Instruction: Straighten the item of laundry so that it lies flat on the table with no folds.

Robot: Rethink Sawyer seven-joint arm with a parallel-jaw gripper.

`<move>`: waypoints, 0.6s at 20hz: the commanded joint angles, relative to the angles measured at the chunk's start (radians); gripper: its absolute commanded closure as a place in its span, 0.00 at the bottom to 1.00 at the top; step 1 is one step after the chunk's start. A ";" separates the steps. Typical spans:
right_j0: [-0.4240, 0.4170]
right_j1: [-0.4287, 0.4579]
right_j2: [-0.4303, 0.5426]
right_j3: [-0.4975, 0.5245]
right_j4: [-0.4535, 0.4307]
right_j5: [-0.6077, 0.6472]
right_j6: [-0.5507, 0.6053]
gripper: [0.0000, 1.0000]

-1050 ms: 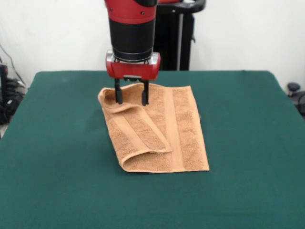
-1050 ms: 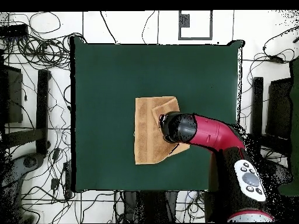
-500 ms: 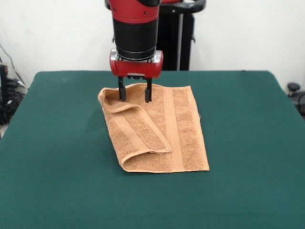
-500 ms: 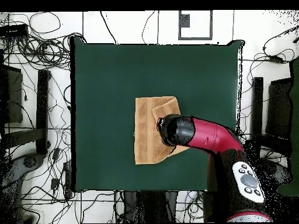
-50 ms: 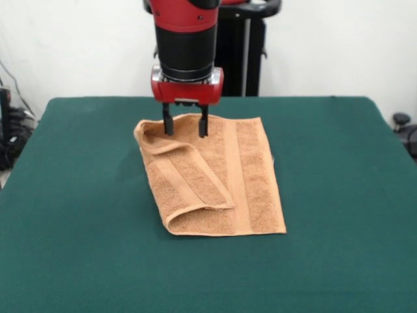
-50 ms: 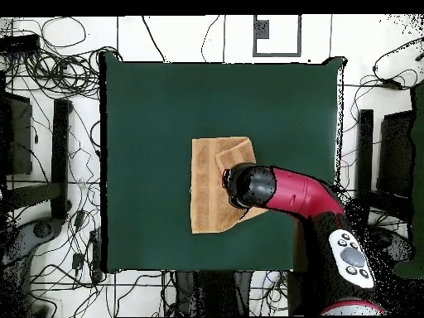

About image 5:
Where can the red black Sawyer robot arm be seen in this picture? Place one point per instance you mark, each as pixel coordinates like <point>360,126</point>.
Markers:
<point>185,42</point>

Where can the dark green table cloth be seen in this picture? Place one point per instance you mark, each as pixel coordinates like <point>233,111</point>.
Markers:
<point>97,195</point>

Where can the tan terry towel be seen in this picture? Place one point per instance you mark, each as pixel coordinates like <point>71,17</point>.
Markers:
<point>211,156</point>

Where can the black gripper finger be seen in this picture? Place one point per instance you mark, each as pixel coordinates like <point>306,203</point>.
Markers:
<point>203,127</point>
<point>168,125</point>

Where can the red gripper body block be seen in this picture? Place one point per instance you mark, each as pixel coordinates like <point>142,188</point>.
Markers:
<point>187,93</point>

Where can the black box with red light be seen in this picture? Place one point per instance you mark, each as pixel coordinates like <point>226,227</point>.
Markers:
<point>5,111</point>

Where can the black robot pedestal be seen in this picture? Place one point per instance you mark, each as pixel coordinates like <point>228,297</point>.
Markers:
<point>234,58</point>

